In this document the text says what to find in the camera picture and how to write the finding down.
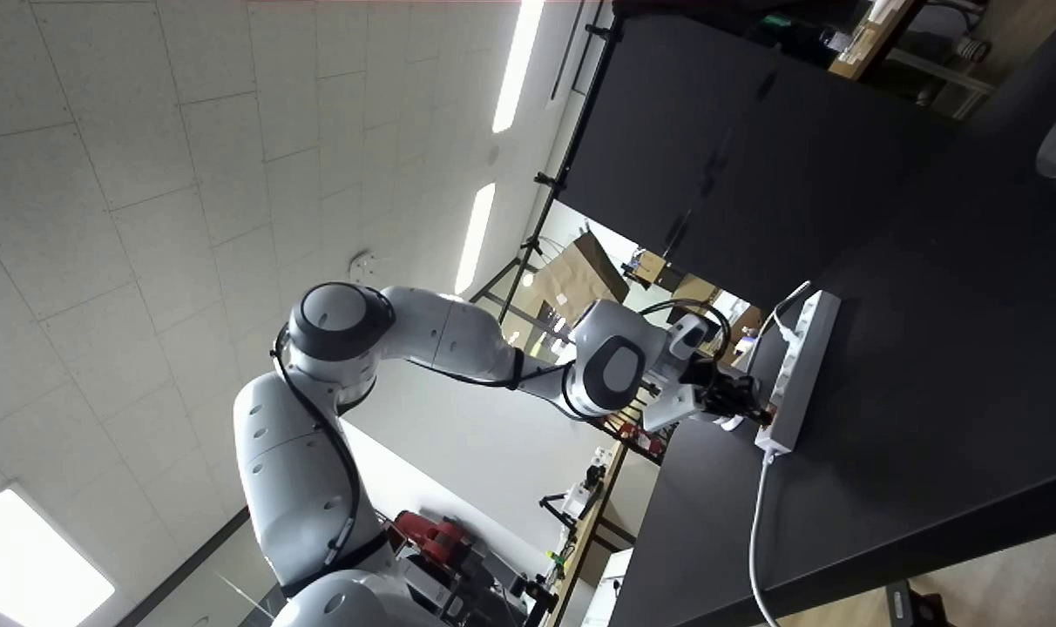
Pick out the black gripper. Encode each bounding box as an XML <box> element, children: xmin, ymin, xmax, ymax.
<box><xmin>675</xmin><ymin>348</ymin><xmax>778</xmax><ymax>428</ymax></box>

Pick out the white power strip orange switch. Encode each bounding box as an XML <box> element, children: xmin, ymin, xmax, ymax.
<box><xmin>749</xmin><ymin>287</ymin><xmax>848</xmax><ymax>459</ymax></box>

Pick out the small brown cardboard box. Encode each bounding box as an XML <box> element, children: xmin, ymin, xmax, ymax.
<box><xmin>670</xmin><ymin>272</ymin><xmax>728</xmax><ymax>316</ymax></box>

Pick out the large brown cardboard box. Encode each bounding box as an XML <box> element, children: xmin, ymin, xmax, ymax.
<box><xmin>510</xmin><ymin>229</ymin><xmax>632</xmax><ymax>339</ymax></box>

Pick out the black tripod stand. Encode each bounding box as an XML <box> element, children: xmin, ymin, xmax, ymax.
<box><xmin>447</xmin><ymin>172</ymin><xmax>576</xmax><ymax>353</ymax></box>

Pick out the black backdrop panel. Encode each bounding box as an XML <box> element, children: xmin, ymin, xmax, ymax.
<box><xmin>553</xmin><ymin>9</ymin><xmax>960</xmax><ymax>310</ymax></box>

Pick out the short ceiling light strip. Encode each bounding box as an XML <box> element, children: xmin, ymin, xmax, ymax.
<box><xmin>450</xmin><ymin>180</ymin><xmax>501</xmax><ymax>301</ymax></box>

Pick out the green box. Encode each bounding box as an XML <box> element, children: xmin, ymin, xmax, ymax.
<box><xmin>739</xmin><ymin>9</ymin><xmax>839</xmax><ymax>77</ymax></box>

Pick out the wooden yellow board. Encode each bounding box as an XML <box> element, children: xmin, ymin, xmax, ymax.
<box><xmin>826</xmin><ymin>0</ymin><xmax>919</xmax><ymax>82</ymax></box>

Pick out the long ceiling light strip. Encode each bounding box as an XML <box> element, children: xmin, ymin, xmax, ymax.
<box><xmin>489</xmin><ymin>0</ymin><xmax>550</xmax><ymax>140</ymax></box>

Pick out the square ceiling light panel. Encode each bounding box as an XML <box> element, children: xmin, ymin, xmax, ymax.
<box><xmin>0</xmin><ymin>483</ymin><xmax>117</xmax><ymax>627</ymax></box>

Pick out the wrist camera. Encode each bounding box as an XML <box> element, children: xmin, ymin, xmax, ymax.
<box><xmin>665</xmin><ymin>316</ymin><xmax>715</xmax><ymax>360</ymax></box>

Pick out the white plugged-in cable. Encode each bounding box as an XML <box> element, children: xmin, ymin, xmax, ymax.
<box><xmin>756</xmin><ymin>276</ymin><xmax>819</xmax><ymax>354</ymax></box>

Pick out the white power strip cable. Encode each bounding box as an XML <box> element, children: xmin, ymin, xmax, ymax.
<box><xmin>742</xmin><ymin>450</ymin><xmax>783</xmax><ymax>627</ymax></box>

